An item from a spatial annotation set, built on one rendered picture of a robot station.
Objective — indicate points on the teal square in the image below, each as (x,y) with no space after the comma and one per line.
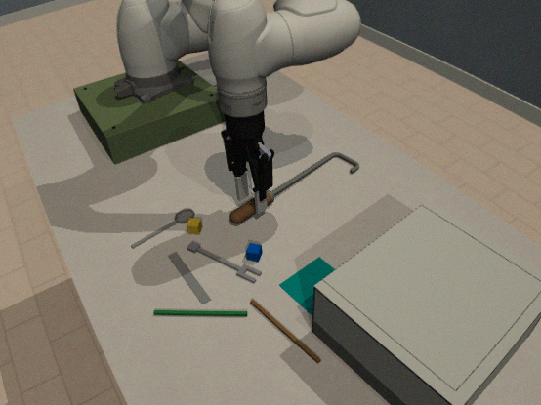
(300,285)

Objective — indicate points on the grey wrench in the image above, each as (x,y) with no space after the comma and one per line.
(194,247)

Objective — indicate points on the grey spoon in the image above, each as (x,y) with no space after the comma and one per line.
(180,217)

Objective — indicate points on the green flat bar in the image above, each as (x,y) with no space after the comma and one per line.
(199,313)

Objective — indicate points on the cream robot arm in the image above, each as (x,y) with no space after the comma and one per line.
(245,44)

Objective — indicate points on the brown wooden stick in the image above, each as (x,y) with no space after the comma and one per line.
(286,332)

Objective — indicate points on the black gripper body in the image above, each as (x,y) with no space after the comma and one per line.
(250,128)

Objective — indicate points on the grey flat bar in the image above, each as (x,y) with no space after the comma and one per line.
(189,278)

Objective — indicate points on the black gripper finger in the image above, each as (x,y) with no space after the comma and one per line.
(261,170)
(239,170)

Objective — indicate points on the yellow cube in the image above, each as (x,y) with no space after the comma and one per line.
(194,226)

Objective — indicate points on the blue cube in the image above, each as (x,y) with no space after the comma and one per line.
(254,252)

